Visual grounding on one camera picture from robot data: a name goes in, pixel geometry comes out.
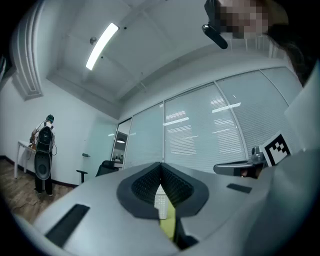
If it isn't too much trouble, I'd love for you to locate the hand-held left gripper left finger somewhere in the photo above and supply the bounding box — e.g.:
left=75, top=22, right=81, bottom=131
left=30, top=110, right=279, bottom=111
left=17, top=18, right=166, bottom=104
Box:
left=33, top=161, right=181, bottom=256

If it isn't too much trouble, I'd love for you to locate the person's face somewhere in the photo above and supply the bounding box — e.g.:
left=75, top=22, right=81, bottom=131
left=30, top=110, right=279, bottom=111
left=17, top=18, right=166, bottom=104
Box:
left=218, top=0, right=290, bottom=41

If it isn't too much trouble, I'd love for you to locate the long ceiling light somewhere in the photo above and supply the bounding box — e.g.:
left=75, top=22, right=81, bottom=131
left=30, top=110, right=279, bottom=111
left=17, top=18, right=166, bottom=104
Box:
left=85, top=22, right=120, bottom=71

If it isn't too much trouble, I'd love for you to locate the yellow-green mat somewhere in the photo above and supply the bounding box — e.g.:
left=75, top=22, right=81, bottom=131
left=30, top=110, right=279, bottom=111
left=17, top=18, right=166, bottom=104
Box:
left=159, top=202, right=177, bottom=242

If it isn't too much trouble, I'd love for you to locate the person's white shirt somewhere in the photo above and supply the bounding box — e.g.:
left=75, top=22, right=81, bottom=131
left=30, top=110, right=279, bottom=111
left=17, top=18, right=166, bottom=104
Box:
left=283, top=59, right=320, bottom=156

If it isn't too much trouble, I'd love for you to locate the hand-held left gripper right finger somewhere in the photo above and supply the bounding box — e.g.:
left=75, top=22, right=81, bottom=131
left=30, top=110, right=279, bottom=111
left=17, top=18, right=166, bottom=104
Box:
left=161, top=147, right=320, bottom=256

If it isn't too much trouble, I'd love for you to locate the glass partition with blinds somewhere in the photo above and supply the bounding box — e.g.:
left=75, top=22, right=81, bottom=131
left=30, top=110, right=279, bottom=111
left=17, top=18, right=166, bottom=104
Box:
left=119, top=66, right=304, bottom=174

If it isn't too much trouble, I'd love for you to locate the white perforated basket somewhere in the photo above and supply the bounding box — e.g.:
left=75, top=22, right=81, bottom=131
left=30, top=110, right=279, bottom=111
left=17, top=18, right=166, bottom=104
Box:
left=154, top=184, right=174, bottom=220

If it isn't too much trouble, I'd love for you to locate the black office chair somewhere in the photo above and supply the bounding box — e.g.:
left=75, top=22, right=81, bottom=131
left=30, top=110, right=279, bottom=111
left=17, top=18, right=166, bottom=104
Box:
left=75, top=160, right=120, bottom=185

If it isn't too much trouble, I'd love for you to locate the white table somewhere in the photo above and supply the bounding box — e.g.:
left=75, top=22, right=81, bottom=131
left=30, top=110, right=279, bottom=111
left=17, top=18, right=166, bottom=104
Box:
left=14, top=140, right=38, bottom=179

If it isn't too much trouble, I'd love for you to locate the frosted glass door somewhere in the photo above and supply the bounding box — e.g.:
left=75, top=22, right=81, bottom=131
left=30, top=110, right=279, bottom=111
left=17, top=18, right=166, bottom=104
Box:
left=84, top=116, right=119, bottom=177

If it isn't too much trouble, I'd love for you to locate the black backpack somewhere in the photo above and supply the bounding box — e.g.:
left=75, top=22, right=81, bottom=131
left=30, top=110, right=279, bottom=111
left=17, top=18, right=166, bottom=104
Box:
left=34, top=125, right=55, bottom=154

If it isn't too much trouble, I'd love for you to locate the grey chair back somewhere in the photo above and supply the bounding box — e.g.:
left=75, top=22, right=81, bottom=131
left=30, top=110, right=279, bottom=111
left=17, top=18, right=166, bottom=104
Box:
left=34, top=151, right=52, bottom=181

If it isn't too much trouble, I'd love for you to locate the black head-mounted camera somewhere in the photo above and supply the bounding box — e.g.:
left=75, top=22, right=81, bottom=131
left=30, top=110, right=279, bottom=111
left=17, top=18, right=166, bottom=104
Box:
left=201, top=0, right=229, bottom=50

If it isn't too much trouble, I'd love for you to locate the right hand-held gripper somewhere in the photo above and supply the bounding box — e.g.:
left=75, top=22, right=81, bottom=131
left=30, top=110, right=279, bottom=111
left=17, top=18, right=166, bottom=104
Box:
left=213, top=133, right=292, bottom=180

